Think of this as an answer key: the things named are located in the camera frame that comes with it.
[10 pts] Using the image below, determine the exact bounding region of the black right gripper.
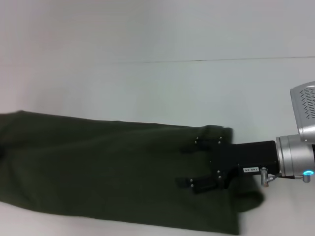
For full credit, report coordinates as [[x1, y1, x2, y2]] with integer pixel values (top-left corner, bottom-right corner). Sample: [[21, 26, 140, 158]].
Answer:
[[174, 136, 281, 197]]

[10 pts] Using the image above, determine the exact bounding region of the dark green FREE! t-shirt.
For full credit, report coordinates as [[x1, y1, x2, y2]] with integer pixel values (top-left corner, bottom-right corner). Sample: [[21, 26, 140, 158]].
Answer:
[[0, 110, 266, 236]]

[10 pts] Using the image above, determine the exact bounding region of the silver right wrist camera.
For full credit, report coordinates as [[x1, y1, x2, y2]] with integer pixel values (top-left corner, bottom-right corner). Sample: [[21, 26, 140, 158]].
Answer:
[[289, 83, 315, 144]]

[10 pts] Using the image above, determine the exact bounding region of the silver right gripper knob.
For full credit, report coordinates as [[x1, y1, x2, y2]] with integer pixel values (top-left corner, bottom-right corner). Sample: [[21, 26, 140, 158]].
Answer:
[[260, 166, 271, 188]]

